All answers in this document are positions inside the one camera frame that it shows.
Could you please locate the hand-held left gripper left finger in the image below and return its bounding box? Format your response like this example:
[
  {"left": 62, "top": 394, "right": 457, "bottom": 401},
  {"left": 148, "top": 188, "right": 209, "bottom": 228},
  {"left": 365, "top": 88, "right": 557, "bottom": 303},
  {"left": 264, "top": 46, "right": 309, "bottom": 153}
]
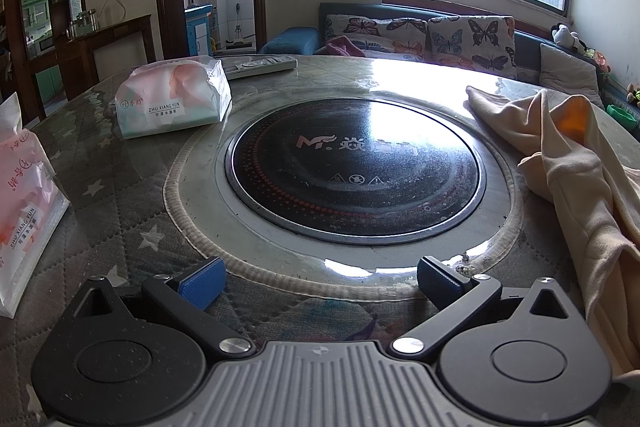
[{"left": 70, "top": 257, "right": 257, "bottom": 356}]

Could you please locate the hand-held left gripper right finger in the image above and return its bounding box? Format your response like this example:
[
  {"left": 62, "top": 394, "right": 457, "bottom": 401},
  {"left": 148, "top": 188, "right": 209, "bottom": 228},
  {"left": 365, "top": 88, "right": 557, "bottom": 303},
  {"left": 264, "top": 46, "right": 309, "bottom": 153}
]
[{"left": 389, "top": 256, "right": 584, "bottom": 356}]

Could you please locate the cream garment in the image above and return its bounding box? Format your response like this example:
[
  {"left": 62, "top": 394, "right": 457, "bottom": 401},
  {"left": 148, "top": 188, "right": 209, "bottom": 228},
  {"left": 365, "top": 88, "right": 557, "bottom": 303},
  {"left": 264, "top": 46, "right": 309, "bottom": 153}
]
[{"left": 465, "top": 84, "right": 640, "bottom": 383}]

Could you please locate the round black induction cooktop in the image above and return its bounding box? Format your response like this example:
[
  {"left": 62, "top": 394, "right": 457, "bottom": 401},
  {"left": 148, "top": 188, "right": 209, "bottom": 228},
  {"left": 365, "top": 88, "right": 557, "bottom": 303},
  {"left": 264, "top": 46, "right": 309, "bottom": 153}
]
[{"left": 224, "top": 94, "right": 487, "bottom": 245}]

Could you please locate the pink white tissue pack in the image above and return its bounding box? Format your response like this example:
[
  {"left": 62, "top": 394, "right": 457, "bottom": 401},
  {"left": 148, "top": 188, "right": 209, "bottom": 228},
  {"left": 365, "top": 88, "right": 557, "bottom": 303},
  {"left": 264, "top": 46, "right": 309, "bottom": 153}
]
[
  {"left": 114, "top": 56, "right": 232, "bottom": 140},
  {"left": 0, "top": 92, "right": 71, "bottom": 319}
]

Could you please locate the grey remote control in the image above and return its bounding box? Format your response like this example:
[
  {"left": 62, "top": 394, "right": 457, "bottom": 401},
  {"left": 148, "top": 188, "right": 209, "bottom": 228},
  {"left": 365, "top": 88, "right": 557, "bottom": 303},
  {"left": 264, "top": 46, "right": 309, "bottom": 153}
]
[{"left": 220, "top": 55, "right": 298, "bottom": 80}]

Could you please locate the butterfly print cushion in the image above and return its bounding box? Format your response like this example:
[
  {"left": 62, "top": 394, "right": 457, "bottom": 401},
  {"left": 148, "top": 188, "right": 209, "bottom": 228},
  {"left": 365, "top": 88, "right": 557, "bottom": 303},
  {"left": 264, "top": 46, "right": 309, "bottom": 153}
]
[
  {"left": 325, "top": 14, "right": 430, "bottom": 58},
  {"left": 427, "top": 14, "right": 517, "bottom": 72}
]

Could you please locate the green bowl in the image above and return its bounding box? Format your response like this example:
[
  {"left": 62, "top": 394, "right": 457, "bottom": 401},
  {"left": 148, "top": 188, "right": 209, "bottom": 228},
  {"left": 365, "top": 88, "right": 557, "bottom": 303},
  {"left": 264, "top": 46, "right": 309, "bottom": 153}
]
[{"left": 606, "top": 104, "right": 638, "bottom": 130}]

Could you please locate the grey pillow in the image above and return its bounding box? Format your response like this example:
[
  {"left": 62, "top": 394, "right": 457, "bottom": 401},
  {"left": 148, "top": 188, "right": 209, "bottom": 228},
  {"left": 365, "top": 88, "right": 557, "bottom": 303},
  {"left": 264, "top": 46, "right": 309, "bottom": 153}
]
[{"left": 539, "top": 43, "right": 606, "bottom": 108}]

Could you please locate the blue cabinet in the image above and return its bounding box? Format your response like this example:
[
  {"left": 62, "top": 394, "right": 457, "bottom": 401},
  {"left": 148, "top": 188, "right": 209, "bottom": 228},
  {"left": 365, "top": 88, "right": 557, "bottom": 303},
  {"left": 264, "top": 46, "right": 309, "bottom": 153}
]
[{"left": 184, "top": 3, "right": 218, "bottom": 58}]

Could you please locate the mop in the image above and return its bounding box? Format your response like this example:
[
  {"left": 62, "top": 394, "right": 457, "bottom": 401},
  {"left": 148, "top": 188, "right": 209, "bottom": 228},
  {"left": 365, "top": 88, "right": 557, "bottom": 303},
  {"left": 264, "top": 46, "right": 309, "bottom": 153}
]
[{"left": 226, "top": 3, "right": 255, "bottom": 48}]

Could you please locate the pink cloth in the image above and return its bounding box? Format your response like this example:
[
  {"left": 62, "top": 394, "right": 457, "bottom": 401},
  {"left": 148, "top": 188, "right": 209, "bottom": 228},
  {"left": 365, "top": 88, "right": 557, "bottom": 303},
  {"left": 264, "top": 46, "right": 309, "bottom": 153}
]
[{"left": 325, "top": 35, "right": 366, "bottom": 56}]

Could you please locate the colourful plush toy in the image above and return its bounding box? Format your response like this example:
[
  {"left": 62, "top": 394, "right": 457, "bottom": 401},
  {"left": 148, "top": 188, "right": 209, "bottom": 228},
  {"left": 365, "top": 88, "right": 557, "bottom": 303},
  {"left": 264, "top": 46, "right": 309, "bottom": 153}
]
[{"left": 587, "top": 49, "right": 613, "bottom": 75}]

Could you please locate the blue sofa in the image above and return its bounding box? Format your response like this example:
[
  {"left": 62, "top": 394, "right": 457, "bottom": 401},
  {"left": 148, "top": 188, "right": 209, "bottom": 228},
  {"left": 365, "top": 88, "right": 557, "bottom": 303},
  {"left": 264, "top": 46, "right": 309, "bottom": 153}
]
[{"left": 260, "top": 2, "right": 640, "bottom": 132}]

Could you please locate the panda plush toy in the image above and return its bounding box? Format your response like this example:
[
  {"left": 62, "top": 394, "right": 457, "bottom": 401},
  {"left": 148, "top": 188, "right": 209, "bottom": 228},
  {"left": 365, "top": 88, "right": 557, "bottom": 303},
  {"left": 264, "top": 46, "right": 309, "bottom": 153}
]
[{"left": 550, "top": 23, "right": 588, "bottom": 55}]

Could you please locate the dark wooden display cabinet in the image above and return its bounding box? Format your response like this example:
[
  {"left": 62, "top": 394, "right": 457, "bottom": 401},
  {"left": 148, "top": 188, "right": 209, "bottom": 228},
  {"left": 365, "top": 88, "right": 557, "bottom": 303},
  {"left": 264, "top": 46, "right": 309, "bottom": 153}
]
[{"left": 0, "top": 0, "right": 86, "bottom": 122}]

